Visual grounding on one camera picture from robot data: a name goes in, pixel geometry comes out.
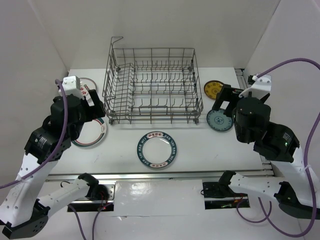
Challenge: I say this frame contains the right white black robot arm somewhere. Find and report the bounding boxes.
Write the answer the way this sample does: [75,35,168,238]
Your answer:
[212,84,320,220]

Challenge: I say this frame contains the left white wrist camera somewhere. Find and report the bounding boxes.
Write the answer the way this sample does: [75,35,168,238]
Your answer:
[61,75,85,100]

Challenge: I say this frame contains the aluminium rail right side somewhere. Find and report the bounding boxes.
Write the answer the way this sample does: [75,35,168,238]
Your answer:
[234,68,251,90]

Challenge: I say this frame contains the white cover panel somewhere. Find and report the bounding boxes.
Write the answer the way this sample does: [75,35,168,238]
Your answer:
[113,179,205,217]

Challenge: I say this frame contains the small white plate red characters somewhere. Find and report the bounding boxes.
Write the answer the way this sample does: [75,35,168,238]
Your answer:
[79,77,97,100]

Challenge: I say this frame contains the blue white patterned plate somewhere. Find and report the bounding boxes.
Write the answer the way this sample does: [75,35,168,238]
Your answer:
[206,108,234,132]

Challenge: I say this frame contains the aluminium mounting rail front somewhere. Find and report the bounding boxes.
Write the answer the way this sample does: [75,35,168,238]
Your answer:
[46,168,278,183]

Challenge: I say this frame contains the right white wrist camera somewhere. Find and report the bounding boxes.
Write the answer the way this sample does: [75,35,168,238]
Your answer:
[239,74,272,103]

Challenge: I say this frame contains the yellow patterned small plate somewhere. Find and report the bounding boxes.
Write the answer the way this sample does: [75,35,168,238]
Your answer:
[204,80,224,100]

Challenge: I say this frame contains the dark green rimmed plate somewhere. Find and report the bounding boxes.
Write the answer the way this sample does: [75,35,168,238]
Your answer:
[136,131,178,170]

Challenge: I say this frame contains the grey wire dish rack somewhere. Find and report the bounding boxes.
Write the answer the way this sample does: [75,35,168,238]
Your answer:
[102,36,204,125]

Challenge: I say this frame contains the white plate red green rim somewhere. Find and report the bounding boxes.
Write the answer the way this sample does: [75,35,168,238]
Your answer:
[71,117,107,148]

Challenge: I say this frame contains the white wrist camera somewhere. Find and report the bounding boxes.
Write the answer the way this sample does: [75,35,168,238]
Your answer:
[239,74,272,103]
[61,75,85,100]

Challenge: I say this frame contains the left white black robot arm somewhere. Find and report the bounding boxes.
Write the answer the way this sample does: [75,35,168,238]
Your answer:
[0,89,109,240]

